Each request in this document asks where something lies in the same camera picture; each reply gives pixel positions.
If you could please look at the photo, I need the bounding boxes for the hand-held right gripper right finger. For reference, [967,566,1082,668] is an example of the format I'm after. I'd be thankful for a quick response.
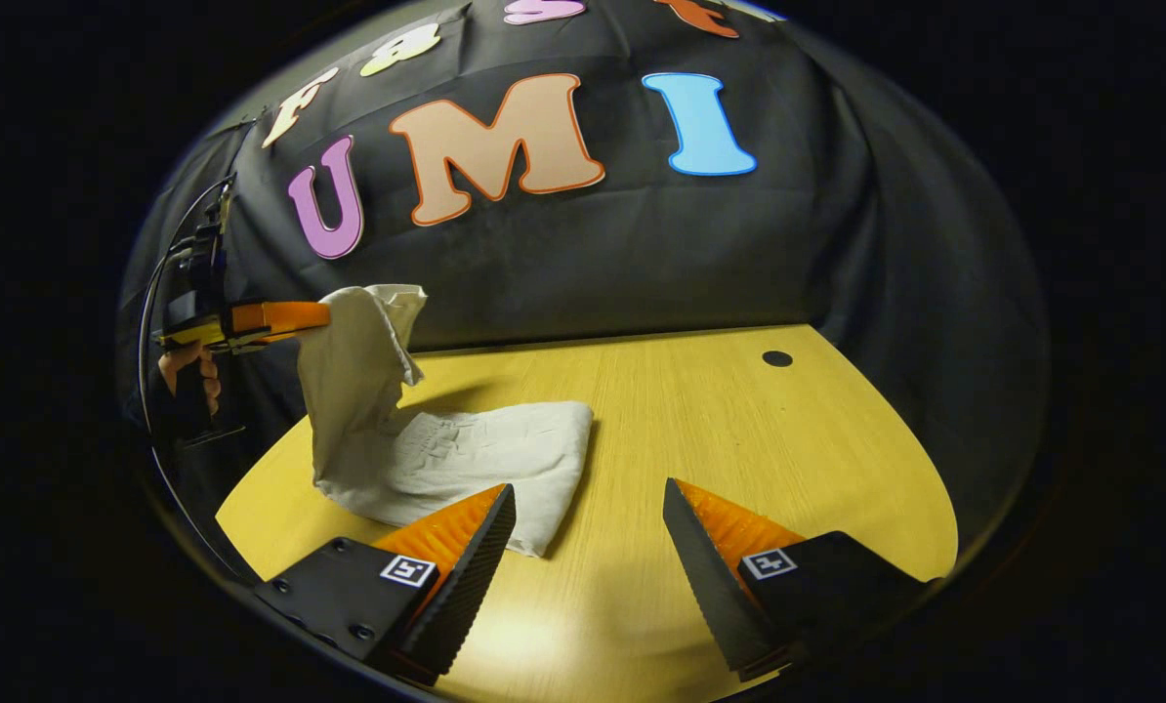
[663,476,936,682]

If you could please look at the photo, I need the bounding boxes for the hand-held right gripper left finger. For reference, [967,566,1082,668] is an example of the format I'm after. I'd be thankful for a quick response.
[254,482,518,686]

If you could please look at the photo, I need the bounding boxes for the white jeans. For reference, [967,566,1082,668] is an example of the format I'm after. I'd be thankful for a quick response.
[297,283,596,558]

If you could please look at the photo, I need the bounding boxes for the black backdrop cloth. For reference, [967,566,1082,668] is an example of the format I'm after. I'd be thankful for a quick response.
[119,0,1048,548]

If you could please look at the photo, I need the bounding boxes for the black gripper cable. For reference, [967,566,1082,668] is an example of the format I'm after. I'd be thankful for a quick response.
[137,174,257,587]

